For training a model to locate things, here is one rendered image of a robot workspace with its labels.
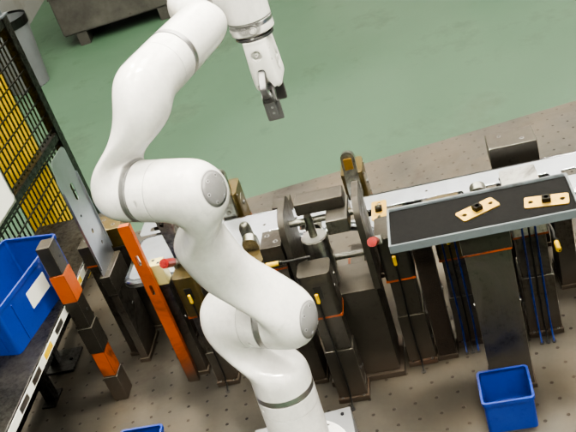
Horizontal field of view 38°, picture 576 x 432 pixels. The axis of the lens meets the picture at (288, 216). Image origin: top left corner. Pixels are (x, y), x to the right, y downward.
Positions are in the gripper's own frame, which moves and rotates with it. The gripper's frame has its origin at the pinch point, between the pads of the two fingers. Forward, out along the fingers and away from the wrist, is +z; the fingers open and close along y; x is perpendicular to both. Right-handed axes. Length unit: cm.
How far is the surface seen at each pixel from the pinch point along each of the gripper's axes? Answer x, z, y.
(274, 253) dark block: 10.9, 34.4, 0.1
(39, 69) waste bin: 283, 131, 487
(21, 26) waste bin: 280, 92, 485
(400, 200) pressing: -16, 45, 28
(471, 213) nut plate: -32.4, 28.4, -8.9
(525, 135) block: -50, 42, 41
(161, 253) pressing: 47, 45, 26
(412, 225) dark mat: -20.6, 28.7, -8.5
